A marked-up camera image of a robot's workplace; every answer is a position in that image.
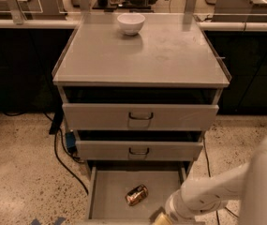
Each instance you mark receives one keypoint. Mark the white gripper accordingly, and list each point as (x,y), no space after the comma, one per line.
(171,207)

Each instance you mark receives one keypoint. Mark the orange soda can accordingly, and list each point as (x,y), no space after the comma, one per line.
(136,195)

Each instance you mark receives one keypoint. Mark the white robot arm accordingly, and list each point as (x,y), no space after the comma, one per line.
(199,196)

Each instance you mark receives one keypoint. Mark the bottom grey drawer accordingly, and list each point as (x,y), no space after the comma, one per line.
(112,180)

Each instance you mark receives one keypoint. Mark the grey drawer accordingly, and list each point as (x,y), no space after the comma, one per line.
(139,108)
(139,145)
(112,180)

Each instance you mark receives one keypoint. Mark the middle grey drawer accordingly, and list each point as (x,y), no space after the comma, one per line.
(139,145)

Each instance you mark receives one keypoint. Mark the grey drawer cabinet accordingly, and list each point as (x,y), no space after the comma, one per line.
(170,51)

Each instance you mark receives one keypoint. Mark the top grey drawer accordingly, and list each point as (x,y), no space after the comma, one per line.
(139,108)

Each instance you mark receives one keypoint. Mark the blue power adapter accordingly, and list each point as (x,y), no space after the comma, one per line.
(70,142)

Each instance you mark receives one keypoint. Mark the white ceramic bowl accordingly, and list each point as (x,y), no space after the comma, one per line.
(131,23)

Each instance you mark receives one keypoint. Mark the white horizontal rail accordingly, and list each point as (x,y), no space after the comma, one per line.
(206,26)

